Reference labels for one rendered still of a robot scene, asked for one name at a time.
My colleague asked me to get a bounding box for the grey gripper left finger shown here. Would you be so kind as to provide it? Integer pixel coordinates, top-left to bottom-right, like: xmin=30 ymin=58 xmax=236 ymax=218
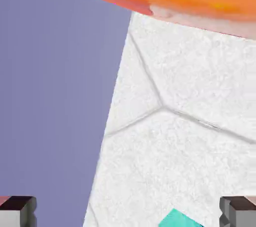
xmin=0 ymin=195 xmax=38 ymax=227

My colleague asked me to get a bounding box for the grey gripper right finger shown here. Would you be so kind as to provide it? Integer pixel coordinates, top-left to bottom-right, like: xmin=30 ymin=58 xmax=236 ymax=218
xmin=219 ymin=195 xmax=256 ymax=227

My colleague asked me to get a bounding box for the small teal cube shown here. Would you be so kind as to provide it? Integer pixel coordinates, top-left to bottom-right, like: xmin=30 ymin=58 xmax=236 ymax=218
xmin=157 ymin=208 xmax=206 ymax=227

